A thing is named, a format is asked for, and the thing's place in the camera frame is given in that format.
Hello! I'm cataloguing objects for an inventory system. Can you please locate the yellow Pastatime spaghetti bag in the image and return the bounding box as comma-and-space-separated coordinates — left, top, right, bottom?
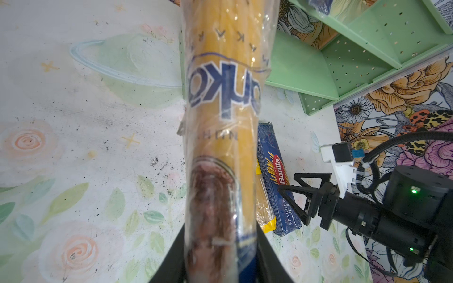
255, 168, 276, 233

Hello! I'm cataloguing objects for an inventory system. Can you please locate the clear grey label spaghetti bag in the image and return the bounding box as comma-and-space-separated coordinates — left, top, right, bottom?
309, 0, 333, 15

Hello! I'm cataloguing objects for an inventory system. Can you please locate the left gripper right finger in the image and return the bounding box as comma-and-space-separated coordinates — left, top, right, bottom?
256, 222, 294, 283

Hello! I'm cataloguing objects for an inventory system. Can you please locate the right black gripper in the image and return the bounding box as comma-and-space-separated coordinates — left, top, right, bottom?
278, 173, 379, 238

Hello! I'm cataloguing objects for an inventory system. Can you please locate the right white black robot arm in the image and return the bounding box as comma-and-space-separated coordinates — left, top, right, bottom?
278, 166, 453, 283

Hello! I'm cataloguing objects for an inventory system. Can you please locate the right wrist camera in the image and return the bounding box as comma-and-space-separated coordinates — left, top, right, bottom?
320, 142, 356, 199

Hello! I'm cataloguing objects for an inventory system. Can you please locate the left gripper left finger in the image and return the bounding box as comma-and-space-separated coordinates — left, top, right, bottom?
149, 225, 186, 283

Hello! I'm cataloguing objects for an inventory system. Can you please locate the right black corrugated cable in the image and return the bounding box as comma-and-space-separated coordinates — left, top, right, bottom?
344, 130, 453, 278

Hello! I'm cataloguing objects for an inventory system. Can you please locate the green wooden two-tier shelf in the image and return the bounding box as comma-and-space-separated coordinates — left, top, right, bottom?
178, 0, 453, 116

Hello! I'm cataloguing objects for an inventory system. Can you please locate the blue Barilla spaghetti box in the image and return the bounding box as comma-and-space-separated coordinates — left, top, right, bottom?
257, 122, 302, 237

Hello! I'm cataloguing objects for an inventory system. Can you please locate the yellow blue spaghetti bag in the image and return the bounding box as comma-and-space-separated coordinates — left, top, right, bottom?
180, 0, 280, 283

